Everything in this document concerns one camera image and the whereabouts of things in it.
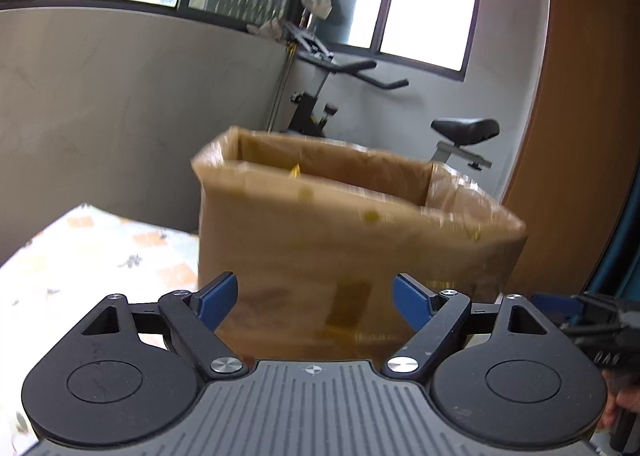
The crumpled rags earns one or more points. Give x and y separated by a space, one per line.
267 30

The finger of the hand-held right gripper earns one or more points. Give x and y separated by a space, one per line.
555 307

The black exercise bike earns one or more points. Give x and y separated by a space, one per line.
310 111

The person's right hand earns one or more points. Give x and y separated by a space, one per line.
620 408

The white cloth bundle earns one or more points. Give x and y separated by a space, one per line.
316 1

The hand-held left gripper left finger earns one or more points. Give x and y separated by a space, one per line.
220 296

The thin metal pole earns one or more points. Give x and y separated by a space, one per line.
280 86

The brown cardboard box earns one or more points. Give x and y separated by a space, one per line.
310 246

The wooden wardrobe panel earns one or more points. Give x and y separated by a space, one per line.
565 86

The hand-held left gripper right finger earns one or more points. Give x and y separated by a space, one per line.
410 296

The floral checked tablecloth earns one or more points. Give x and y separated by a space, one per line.
75 256

